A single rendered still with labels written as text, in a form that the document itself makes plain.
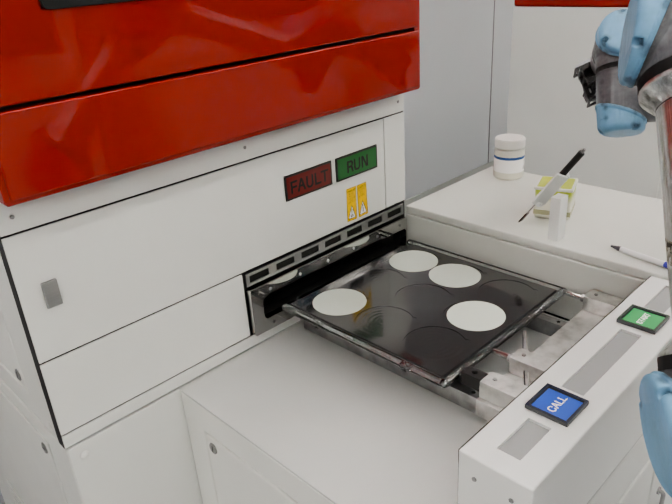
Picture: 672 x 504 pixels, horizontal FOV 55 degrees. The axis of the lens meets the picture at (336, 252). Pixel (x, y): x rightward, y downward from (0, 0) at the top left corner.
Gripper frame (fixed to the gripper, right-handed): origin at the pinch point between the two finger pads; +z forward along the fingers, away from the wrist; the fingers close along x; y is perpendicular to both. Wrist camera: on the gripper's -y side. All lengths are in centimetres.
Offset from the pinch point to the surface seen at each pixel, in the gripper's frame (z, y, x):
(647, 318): -39, 17, 43
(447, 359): -42, 46, 39
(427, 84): 224, 40, -100
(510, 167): 11.7, 24.1, 4.7
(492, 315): -30, 38, 35
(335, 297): -29, 64, 22
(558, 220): -18.5, 21.2, 23.2
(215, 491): -37, 94, 48
